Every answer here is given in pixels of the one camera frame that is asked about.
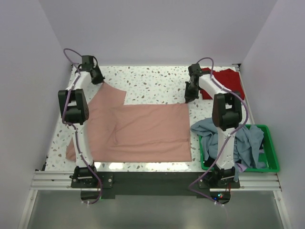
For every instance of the blue grey t shirt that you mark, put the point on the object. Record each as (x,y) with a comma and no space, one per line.
(246,144)

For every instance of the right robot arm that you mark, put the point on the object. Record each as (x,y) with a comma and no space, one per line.
(226,116)

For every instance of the green plastic bin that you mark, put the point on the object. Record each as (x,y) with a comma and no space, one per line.
(268,154)

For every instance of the pink t shirt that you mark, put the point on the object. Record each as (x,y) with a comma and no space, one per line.
(149,133)

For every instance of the black garment in bin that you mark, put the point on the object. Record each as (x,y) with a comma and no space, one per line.
(208,162)

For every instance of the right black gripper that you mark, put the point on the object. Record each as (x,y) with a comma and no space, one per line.
(188,96)

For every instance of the aluminium frame rail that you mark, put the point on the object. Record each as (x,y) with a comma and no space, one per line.
(59,180)

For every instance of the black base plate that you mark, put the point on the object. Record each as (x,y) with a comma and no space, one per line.
(109,185)

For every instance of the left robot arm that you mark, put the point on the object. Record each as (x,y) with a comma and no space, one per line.
(75,113)

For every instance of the lavender garment in bin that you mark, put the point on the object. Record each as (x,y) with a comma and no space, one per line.
(240,167)

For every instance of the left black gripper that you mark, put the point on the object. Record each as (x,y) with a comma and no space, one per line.
(101,78)

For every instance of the folded red t shirt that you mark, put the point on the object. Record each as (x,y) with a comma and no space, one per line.
(228,78)

